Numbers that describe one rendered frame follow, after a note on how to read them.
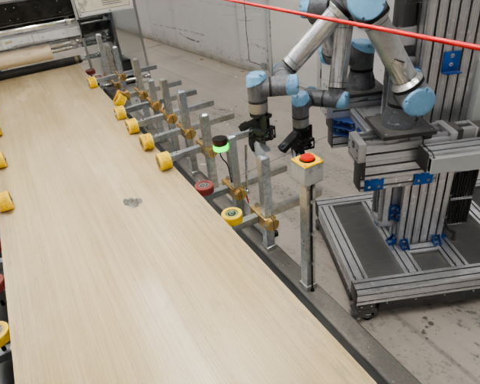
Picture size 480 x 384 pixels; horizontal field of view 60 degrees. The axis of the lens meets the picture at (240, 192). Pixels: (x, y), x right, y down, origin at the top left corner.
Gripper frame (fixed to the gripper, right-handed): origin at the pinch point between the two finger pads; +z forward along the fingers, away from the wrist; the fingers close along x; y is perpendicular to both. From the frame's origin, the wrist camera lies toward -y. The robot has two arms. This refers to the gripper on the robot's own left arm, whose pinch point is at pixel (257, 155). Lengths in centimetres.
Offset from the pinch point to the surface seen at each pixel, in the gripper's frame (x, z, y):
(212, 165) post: -1.1, 12.6, -28.1
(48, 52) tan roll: 42, -6, -258
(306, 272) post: -28, 20, 42
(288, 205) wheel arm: -5.6, 14.7, 18.9
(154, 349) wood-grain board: -85, 9, 32
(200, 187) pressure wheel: -21.4, 8.9, -14.5
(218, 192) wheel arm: -15.1, 13.8, -11.2
